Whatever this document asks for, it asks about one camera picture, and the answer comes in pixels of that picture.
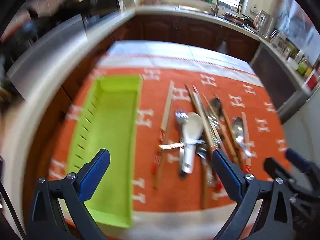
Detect steel fork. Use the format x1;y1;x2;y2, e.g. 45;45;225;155
174;109;187;125

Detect large steel spoon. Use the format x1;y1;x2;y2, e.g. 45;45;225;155
210;97;224;120

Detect white ceramic spoon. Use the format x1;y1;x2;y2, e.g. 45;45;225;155
180;112;204;174

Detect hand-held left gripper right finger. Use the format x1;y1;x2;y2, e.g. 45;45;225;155
211;149;300;240

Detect steel kitchen faucet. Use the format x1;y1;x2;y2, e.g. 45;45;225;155
210;0;222;15

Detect white countertop appliance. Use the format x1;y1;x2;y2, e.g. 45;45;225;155
255;10;275;38

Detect brown wooden kitchen cabinets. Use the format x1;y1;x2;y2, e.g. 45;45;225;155
22;15;260;205

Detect steel splash panel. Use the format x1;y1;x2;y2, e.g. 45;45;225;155
6;14;87;100

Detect row of condiment jars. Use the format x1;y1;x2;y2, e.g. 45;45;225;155
275;34;320;90

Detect orange patterned blanket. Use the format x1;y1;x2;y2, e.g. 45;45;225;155
47;54;293;215

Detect clear glass jar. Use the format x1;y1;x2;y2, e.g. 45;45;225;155
270;30;285;48

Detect bunch of wooden chopsticks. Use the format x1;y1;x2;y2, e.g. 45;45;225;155
151;80;253;209

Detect steel kitchen sink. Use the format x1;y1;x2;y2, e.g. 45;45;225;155
175;4;215;15

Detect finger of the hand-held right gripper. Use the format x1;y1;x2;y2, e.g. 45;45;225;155
264;156;301;193
286;148;320;181

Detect green plastic utensil tray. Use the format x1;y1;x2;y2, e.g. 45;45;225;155
65;74;143;228

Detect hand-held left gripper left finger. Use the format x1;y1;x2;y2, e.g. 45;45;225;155
26;149;111;240

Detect small steel spoon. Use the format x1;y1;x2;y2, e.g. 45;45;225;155
232;117;253;158

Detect green onion stalks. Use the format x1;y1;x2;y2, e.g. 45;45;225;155
237;0;249;13

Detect stack of dishes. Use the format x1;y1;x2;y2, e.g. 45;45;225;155
224;11;253;25

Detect grey steel appliance front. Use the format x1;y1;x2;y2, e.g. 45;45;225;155
250;45;308;123

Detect black stove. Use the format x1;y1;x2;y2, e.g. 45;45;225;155
82;0;120;29

